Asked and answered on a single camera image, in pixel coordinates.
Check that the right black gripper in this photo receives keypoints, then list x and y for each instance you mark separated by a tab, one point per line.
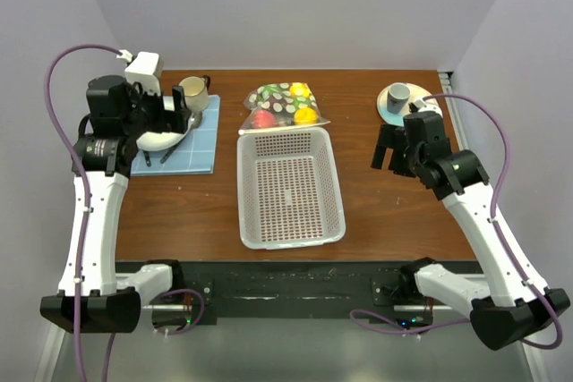
392	137

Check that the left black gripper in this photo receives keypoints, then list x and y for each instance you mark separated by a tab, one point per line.
168	120

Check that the red fake apple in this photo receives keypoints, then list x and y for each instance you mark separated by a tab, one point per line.
263	119

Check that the polka dot zip bag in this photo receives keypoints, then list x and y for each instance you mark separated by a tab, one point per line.
277	99

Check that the white plastic basket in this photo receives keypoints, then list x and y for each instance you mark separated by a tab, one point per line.
288	190

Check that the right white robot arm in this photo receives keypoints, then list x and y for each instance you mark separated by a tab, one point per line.
516	302

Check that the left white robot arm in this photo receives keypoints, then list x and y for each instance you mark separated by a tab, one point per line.
89	298

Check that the yellow fake fruit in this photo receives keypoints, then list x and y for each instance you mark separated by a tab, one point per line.
305	116

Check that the yellow fake lemon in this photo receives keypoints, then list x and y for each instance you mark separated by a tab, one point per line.
300	89

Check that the beige mug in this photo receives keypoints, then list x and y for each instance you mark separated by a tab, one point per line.
196	96

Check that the metal spoon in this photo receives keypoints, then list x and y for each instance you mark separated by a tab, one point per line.
195	122

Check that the small grey cup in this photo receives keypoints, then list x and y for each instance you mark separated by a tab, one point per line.
397	97

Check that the round beige blue plate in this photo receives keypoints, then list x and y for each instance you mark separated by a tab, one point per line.
416	103

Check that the white paper bowl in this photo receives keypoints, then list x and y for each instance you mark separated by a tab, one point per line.
154	142

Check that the blue grid placemat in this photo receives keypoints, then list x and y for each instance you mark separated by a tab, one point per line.
195	155

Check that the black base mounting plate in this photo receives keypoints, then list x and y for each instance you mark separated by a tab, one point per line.
303	289

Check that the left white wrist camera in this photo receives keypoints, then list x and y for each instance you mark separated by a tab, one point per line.
144	68

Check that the black handled knife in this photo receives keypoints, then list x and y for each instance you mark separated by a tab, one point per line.
147	158

